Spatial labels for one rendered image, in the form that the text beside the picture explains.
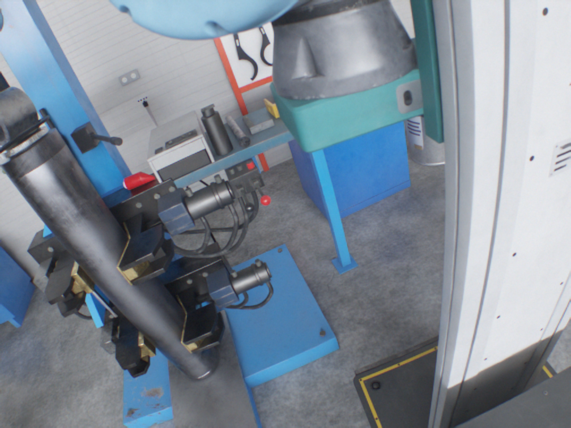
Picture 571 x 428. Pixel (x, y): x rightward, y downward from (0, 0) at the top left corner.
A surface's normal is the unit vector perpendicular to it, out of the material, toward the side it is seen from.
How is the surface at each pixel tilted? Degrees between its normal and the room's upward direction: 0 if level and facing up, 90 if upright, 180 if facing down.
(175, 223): 90
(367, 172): 90
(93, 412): 0
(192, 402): 0
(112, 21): 90
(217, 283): 0
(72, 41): 90
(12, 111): 82
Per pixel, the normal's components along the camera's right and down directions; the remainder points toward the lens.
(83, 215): 0.77, 0.18
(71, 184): 0.89, 0.01
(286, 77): -0.81, 0.27
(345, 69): -0.18, 0.35
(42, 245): 0.29, 0.52
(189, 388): -0.29, -0.75
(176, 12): -0.30, 0.72
